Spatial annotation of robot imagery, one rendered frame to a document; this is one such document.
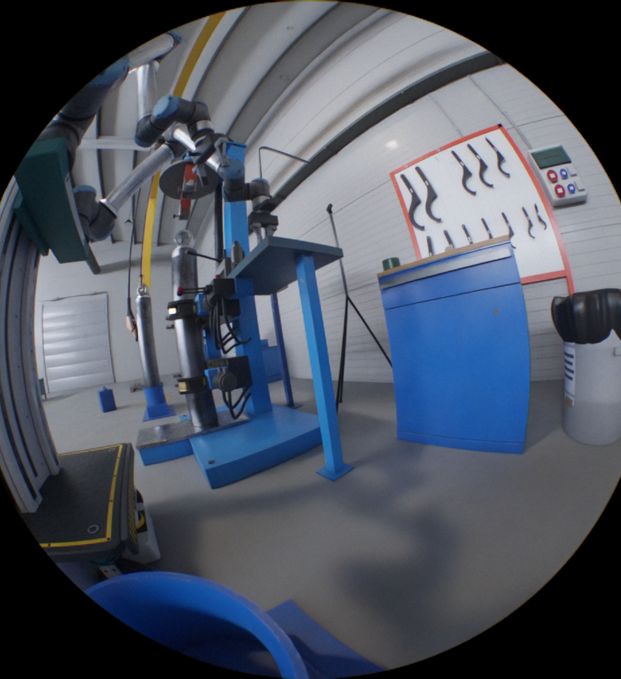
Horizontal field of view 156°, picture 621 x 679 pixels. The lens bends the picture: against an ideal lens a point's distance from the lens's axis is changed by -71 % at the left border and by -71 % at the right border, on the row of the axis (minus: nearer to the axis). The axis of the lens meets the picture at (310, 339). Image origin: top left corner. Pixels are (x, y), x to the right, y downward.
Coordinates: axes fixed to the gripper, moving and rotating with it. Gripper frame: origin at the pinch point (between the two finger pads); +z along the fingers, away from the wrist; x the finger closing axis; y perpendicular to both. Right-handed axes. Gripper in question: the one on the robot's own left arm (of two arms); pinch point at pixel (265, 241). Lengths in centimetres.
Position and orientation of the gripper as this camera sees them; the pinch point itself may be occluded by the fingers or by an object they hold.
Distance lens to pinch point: 100.4
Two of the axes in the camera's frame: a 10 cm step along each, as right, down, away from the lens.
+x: -7.8, 1.2, -6.2
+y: -6.1, 0.9, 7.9
